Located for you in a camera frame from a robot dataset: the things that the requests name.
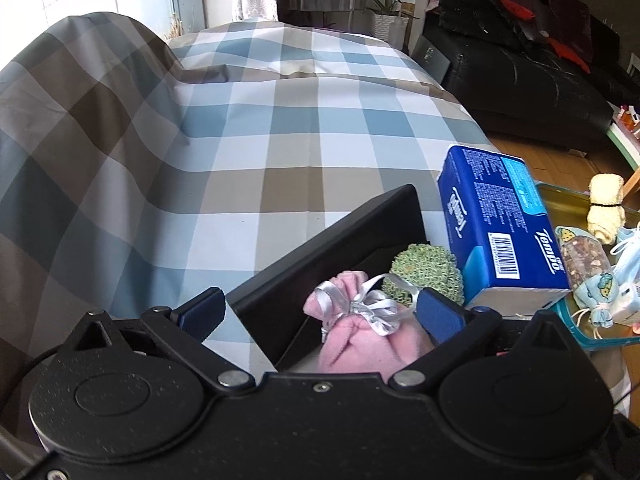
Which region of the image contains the grey flat box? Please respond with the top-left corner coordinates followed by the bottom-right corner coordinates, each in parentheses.
top-left (410, 35), bottom-right (453, 81)

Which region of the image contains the red cloth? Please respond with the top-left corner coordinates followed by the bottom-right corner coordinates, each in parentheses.
top-left (545, 35), bottom-right (591, 71)
top-left (500, 0), bottom-right (533, 21)

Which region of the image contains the pink pouch with silver ribbon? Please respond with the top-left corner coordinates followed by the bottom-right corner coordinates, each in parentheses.
top-left (303, 271), bottom-right (436, 375)

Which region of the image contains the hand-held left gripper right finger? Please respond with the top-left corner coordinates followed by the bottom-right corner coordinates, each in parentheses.
top-left (389, 287), bottom-right (581, 393)

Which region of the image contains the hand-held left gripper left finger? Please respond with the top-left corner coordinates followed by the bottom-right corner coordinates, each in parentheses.
top-left (60, 287), bottom-right (257, 391)

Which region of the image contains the rolled yellow towel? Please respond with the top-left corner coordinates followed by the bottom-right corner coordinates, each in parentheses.
top-left (586, 173), bottom-right (626, 245)

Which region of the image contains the blue tissue pack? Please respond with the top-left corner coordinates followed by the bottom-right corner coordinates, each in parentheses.
top-left (436, 144), bottom-right (573, 318)

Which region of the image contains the white low table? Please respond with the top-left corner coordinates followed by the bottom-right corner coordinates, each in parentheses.
top-left (605, 105), bottom-right (640, 171)

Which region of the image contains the black leather sofa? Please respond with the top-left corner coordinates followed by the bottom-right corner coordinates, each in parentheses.
top-left (410, 0), bottom-right (621, 151)

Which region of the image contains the blue face mask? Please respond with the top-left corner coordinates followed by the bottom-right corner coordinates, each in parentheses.
top-left (611, 225), bottom-right (640, 286)

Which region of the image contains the potted plant in white pot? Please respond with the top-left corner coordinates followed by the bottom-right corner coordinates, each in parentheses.
top-left (365, 0), bottom-right (418, 43)

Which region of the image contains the black storage box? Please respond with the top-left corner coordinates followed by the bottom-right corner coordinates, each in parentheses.
top-left (227, 184), bottom-right (461, 375)

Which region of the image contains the teal tray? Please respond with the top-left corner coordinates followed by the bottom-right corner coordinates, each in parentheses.
top-left (535, 180), bottom-right (640, 348)

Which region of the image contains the green knitted ball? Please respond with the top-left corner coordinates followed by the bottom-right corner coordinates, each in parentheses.
top-left (382, 243), bottom-right (466, 308)

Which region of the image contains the white rectangular pack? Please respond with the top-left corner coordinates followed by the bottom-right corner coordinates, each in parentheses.
top-left (611, 280), bottom-right (640, 326)

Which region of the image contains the checked bed sheet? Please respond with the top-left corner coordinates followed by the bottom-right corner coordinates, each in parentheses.
top-left (0, 12), bottom-right (506, 411)

